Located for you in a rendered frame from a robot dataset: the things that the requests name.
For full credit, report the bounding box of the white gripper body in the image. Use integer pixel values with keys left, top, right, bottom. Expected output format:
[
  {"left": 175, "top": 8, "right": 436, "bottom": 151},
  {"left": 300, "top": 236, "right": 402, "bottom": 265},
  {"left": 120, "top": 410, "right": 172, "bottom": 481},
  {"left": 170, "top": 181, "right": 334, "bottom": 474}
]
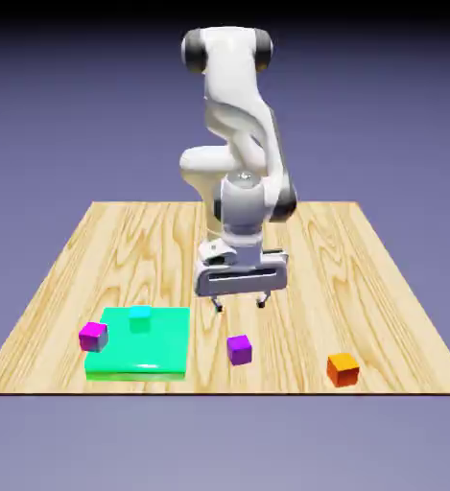
[{"left": 193, "top": 247, "right": 289, "bottom": 297}]

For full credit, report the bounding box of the small purple cube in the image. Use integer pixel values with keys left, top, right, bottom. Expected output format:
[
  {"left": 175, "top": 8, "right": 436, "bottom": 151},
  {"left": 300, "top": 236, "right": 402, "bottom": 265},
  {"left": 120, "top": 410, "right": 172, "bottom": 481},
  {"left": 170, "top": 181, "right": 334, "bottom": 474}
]
[{"left": 225, "top": 334, "right": 253, "bottom": 366}]

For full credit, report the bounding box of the small cyan cube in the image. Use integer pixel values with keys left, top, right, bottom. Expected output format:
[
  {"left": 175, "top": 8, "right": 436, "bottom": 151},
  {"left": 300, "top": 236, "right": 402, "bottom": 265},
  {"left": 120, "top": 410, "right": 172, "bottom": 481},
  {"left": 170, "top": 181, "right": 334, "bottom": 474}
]
[{"left": 128, "top": 304, "right": 153, "bottom": 334}]

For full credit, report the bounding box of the small orange cube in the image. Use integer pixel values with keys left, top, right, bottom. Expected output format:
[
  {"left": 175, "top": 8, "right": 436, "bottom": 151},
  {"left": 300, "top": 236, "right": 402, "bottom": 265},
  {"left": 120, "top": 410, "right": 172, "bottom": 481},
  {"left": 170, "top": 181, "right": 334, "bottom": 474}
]
[{"left": 326, "top": 352, "right": 361, "bottom": 388}]

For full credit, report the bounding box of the small magenta cube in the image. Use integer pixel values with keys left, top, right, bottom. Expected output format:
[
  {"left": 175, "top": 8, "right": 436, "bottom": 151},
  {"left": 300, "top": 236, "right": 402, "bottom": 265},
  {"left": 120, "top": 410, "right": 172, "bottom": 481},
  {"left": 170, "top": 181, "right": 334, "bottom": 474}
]
[{"left": 78, "top": 320, "right": 109, "bottom": 354}]

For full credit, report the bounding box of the large green box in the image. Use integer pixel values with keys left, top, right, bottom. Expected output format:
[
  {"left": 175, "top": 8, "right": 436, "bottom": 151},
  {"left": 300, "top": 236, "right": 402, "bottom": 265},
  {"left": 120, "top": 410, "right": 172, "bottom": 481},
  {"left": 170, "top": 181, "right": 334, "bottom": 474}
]
[{"left": 83, "top": 305, "right": 192, "bottom": 382}]

